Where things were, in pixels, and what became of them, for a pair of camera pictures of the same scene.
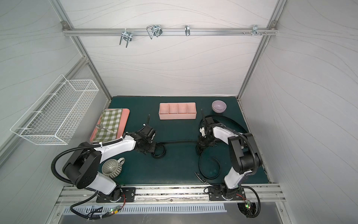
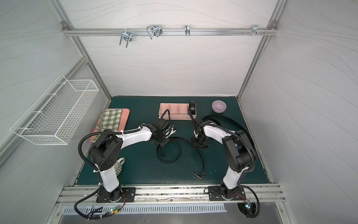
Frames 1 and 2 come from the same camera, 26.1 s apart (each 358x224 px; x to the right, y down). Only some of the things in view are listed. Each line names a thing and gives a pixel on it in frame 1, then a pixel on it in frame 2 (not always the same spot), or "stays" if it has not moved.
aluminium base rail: [187, 194] stays
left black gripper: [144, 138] -> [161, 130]
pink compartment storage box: [179, 110] stays
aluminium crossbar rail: [165, 31] stays
